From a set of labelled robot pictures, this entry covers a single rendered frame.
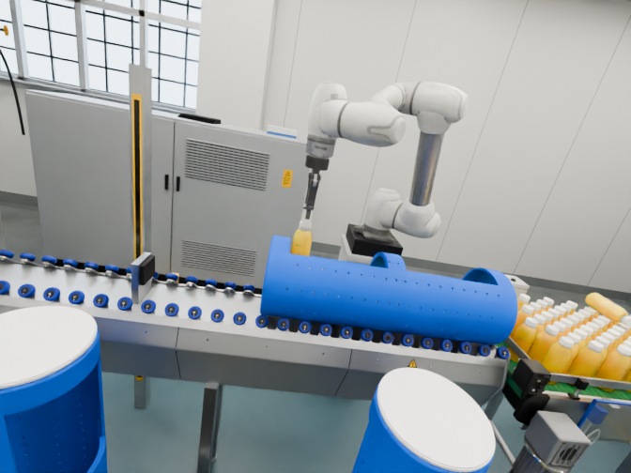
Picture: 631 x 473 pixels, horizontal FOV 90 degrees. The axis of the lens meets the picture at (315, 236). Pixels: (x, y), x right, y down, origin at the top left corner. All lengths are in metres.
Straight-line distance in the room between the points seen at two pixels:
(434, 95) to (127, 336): 1.40
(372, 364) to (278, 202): 1.76
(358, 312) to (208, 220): 1.98
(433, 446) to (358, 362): 0.46
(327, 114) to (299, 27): 3.02
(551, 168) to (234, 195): 3.86
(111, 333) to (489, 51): 4.21
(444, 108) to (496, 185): 3.28
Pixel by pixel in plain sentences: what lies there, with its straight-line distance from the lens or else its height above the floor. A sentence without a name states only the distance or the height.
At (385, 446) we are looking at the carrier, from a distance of 0.87.
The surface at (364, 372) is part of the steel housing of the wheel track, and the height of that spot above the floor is 0.83.
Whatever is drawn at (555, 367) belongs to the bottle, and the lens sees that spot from 1.49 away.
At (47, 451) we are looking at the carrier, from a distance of 1.50.
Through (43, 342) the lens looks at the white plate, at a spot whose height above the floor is 1.04.
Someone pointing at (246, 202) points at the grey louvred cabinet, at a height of 0.89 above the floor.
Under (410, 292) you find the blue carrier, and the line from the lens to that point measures 1.10.
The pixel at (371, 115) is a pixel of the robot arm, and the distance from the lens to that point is 0.89.
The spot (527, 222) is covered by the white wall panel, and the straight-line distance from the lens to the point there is 5.00.
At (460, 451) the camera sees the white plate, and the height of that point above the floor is 1.04.
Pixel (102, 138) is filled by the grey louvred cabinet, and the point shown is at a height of 1.20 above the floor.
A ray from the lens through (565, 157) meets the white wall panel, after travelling 5.02.
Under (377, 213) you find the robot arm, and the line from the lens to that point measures 1.74.
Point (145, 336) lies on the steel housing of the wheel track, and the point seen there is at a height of 0.87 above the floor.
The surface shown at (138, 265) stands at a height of 1.08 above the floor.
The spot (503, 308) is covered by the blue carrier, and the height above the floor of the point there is 1.16.
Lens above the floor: 1.64
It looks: 20 degrees down
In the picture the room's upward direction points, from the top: 11 degrees clockwise
